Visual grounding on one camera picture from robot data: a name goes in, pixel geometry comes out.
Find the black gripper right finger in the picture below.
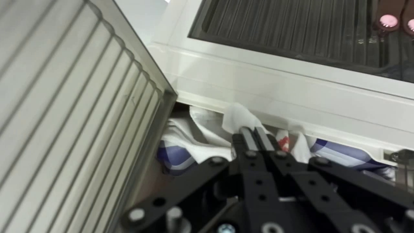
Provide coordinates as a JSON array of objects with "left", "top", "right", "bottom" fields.
[{"left": 253, "top": 126, "right": 414, "bottom": 233}]

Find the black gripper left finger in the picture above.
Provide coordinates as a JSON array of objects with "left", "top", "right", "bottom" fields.
[{"left": 120, "top": 126, "right": 281, "bottom": 233}]

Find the white patterned towel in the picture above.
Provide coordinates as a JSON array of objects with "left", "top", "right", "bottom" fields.
[{"left": 156, "top": 103, "right": 401, "bottom": 182}]

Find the white stacked shelf cabinet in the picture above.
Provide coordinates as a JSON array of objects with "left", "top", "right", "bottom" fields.
[{"left": 115, "top": 0, "right": 414, "bottom": 192}]

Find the dark tinted cabinet door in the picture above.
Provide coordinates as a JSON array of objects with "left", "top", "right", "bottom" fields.
[{"left": 187, "top": 0, "right": 414, "bottom": 84}]

